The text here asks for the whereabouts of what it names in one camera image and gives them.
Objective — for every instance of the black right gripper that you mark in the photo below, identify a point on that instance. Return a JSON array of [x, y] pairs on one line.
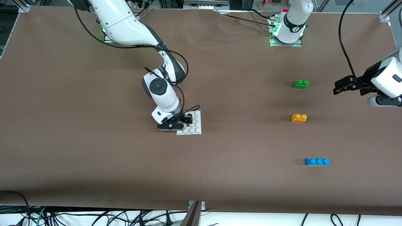
[[186, 118]]

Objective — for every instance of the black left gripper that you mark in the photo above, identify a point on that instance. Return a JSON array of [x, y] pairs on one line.
[[366, 79]]

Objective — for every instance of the white studded base plate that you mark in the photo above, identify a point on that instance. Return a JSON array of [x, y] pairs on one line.
[[196, 126]]

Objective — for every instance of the yellow two-stud block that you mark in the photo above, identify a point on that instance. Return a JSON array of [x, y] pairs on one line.
[[298, 118]]

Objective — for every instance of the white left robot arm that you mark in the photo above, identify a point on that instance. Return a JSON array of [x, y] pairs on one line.
[[293, 22]]

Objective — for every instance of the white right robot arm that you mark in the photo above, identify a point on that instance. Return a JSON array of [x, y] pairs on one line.
[[125, 25]]

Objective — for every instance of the green two-stud block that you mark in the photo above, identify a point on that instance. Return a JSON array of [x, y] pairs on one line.
[[301, 84]]

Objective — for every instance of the blue three-stud block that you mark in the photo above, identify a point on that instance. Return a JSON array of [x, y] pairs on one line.
[[316, 162]]

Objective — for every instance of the brown table cover sheet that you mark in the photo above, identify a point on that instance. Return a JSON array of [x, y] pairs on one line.
[[201, 157]]

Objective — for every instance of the silver aluminium corner profile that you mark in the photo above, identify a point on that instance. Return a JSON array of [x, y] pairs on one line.
[[384, 15]]

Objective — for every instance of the orange red plastic items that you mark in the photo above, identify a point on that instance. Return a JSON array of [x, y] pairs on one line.
[[270, 3]]

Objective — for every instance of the small silver metal bracket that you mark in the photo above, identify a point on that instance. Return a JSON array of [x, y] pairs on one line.
[[203, 205]]

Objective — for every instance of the grey metal post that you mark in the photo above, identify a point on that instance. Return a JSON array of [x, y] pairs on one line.
[[193, 218]]

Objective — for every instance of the silver metal frame rail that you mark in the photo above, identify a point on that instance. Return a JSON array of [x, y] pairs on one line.
[[204, 3]]

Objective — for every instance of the silver aluminium frame corner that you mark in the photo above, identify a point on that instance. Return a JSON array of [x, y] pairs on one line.
[[23, 8]]

